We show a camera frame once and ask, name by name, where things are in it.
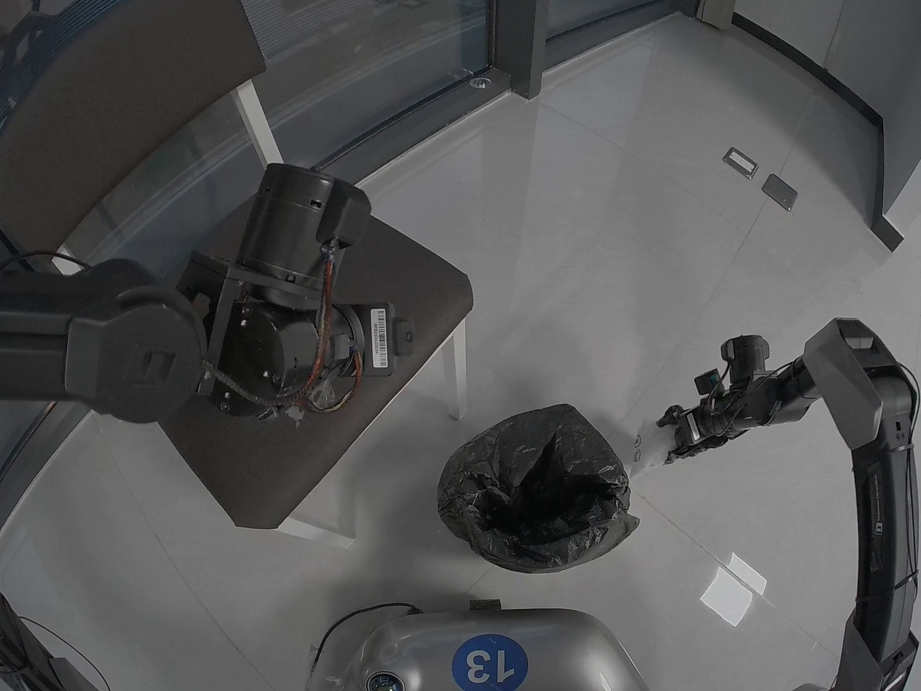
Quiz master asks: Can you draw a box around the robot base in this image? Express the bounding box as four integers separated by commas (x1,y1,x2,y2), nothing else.
338,599,641,691

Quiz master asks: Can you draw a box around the dark grey white-framed chair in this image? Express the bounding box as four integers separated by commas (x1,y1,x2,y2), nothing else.
0,0,474,548

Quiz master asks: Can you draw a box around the black cable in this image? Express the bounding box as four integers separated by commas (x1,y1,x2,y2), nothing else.
320,603,423,682

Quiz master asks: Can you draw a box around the black plastic bag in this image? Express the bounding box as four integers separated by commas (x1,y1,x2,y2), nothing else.
437,404,640,574

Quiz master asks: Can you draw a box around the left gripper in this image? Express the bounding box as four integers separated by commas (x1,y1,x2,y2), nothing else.
363,303,416,374

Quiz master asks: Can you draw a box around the white printed wrapper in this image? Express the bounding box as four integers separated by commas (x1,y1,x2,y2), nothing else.
628,418,683,475

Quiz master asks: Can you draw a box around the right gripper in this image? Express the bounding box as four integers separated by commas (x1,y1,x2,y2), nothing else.
658,405,720,464

